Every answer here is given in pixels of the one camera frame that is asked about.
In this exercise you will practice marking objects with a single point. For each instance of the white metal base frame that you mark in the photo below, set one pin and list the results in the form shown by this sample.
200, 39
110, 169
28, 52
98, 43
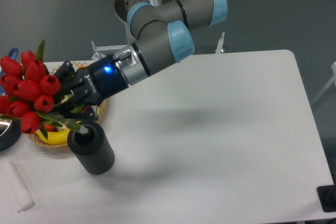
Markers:
110, 48

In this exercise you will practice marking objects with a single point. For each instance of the yellow banana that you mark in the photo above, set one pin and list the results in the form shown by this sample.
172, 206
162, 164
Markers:
59, 137

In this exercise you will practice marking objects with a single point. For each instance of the woven wicker basket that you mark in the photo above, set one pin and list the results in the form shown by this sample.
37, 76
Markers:
52, 67

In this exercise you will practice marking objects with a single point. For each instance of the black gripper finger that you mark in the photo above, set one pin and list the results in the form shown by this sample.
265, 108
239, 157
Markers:
65, 75
78, 113

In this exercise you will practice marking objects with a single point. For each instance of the black device at table edge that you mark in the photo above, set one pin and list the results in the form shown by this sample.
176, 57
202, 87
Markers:
327, 197

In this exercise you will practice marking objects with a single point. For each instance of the white folded cloth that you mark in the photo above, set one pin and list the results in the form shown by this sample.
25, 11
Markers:
17, 189

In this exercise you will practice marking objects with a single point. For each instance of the white furniture frame right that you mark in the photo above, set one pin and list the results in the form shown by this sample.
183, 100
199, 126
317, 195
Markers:
327, 89

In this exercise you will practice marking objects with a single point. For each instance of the orange fruit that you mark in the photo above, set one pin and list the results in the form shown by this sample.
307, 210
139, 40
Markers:
50, 128

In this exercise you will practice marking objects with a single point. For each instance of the red tulip bouquet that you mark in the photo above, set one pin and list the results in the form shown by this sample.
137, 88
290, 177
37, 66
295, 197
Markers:
33, 94

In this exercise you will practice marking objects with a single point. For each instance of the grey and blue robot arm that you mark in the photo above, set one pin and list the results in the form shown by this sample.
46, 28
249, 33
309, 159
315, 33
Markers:
162, 38

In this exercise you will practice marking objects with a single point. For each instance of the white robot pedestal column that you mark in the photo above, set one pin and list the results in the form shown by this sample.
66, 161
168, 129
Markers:
130, 38

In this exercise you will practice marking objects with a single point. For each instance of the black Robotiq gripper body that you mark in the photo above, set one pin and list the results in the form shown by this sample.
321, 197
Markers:
97, 82

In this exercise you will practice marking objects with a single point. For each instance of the blue handled dark saucepan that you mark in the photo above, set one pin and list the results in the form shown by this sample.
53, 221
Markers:
10, 129

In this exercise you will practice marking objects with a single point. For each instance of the dark grey ribbed vase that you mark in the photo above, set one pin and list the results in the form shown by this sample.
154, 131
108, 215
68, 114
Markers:
92, 149

